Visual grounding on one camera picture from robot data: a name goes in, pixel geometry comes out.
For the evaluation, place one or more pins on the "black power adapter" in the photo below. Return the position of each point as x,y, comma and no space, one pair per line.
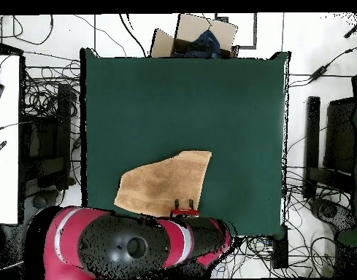
319,73

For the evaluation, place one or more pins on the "tan terry towel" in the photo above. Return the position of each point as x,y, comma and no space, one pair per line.
166,183

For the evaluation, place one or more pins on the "dark green table cloth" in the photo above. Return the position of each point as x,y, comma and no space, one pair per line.
166,102

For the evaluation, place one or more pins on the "black metal stand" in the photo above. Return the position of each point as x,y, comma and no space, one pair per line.
312,131
62,131

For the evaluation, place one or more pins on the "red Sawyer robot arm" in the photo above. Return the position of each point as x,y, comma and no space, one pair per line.
122,245

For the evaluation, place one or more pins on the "black floor equipment lump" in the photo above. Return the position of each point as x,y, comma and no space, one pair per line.
41,201
330,211

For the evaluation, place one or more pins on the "black rod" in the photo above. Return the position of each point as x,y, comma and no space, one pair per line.
354,28

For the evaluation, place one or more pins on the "open cardboard box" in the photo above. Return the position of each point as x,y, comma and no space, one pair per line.
195,26

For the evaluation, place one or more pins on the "dark blue garment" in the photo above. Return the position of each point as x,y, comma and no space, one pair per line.
206,43

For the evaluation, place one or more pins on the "white desk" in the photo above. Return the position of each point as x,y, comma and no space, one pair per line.
5,175

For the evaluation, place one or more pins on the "small black box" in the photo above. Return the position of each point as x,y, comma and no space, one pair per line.
280,250

